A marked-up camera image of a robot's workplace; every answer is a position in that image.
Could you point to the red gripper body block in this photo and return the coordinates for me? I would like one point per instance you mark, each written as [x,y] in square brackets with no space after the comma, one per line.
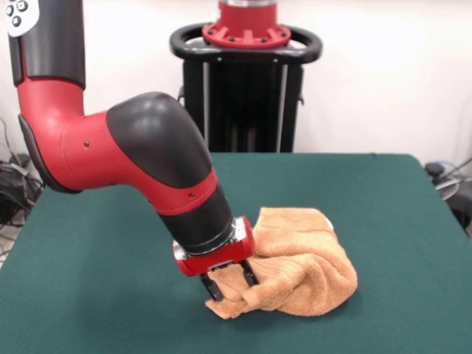
[221,258]

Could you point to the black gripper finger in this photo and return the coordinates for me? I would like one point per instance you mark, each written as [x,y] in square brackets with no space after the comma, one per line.
[212,287]
[250,273]

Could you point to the orange terry towel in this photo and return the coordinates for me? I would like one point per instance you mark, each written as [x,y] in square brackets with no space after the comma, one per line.
[302,280]

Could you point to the dark green table cloth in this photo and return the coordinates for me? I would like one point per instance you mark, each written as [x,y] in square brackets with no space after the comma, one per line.
[368,221]

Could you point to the small black adapter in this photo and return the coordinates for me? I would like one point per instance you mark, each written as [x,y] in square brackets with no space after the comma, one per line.
[20,159]

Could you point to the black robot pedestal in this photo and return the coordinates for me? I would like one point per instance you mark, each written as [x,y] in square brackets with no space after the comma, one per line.
[254,110]

